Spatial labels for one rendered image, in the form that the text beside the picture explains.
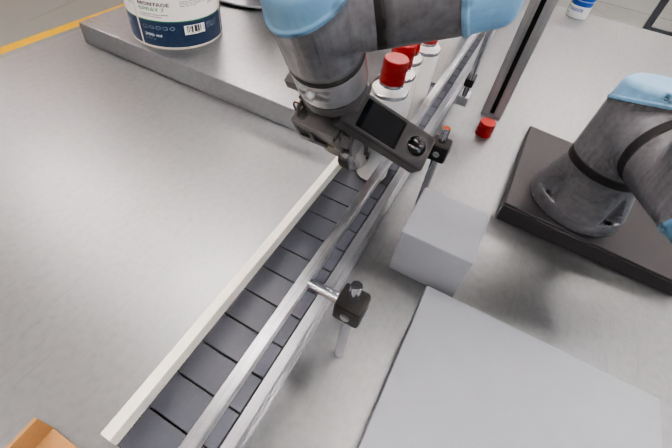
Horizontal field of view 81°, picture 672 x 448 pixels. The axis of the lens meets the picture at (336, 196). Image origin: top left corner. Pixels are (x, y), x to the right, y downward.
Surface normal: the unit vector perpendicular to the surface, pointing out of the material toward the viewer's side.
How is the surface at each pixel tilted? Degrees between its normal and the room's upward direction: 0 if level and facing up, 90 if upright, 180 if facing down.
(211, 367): 0
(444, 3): 85
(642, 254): 4
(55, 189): 0
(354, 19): 85
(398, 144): 41
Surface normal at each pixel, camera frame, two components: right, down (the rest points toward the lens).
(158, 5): 0.01, 0.73
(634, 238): 0.16, -0.69
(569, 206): -0.63, 0.18
